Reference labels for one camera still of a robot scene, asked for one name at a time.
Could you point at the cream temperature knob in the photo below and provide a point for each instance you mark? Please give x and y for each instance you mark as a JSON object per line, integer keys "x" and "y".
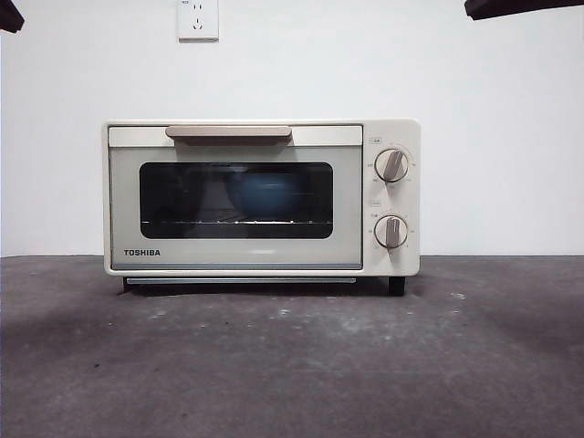
{"x": 391, "y": 165}

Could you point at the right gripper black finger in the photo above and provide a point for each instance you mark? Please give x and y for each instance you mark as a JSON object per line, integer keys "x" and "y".
{"x": 524, "y": 7}

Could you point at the blue ribbed bowl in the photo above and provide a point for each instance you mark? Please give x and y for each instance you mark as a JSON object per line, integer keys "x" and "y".
{"x": 264, "y": 196}

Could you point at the cream timer knob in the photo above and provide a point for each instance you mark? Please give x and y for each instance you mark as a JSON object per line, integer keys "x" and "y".
{"x": 391, "y": 232}

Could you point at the cream Toshiba toaster oven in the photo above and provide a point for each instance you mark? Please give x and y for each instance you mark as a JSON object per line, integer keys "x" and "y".
{"x": 397, "y": 201}

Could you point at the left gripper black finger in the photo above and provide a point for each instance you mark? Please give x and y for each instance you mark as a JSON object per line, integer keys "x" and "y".
{"x": 10, "y": 16}

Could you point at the white wall socket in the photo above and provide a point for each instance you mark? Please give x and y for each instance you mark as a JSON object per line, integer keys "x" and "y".
{"x": 198, "y": 27}

